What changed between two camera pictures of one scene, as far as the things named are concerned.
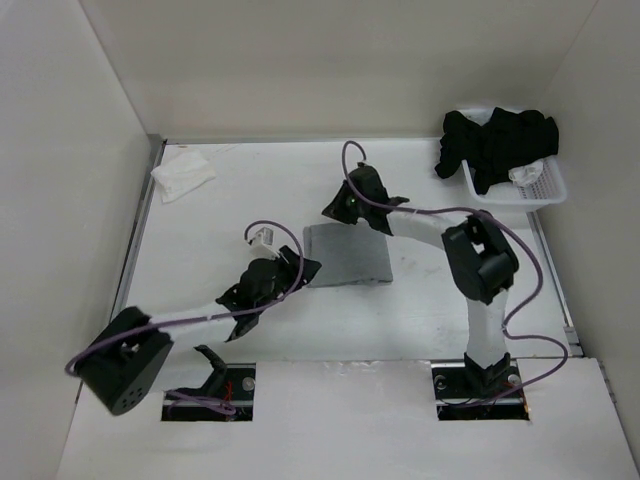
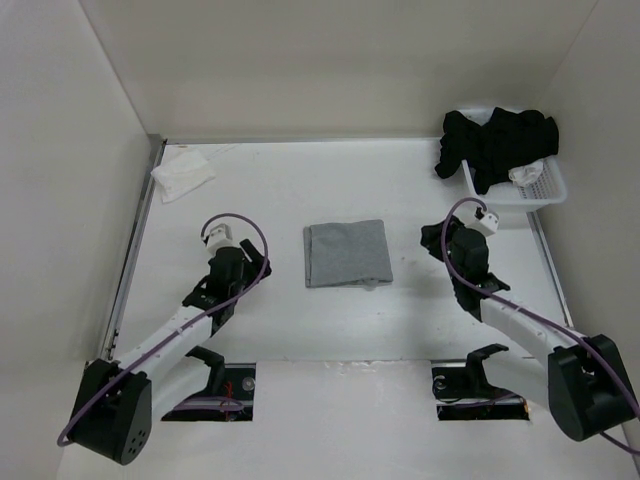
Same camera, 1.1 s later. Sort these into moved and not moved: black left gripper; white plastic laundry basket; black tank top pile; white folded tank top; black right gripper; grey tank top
Moved: black left gripper; black right gripper
Not moved: white folded tank top; black tank top pile; grey tank top; white plastic laundry basket
